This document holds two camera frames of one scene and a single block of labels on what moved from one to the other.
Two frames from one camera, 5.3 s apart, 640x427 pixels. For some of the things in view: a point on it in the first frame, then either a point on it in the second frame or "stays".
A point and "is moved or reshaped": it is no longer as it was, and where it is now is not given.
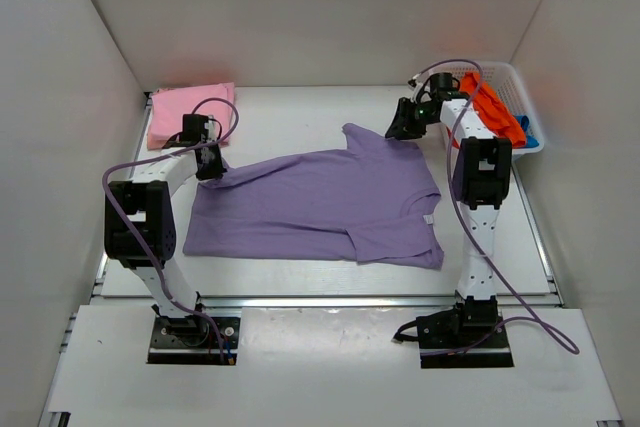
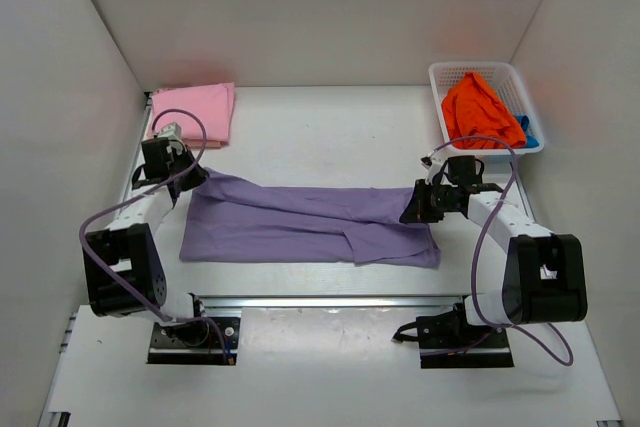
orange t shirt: x=493 y=109 stays
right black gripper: x=403 y=120 → x=425 y=202
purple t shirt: x=375 y=202 is moved or reshaped
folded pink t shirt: x=168 y=107 stays
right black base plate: x=457 y=328 stays
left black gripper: x=211 y=167 → x=185 y=175
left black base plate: x=192 y=340 stays
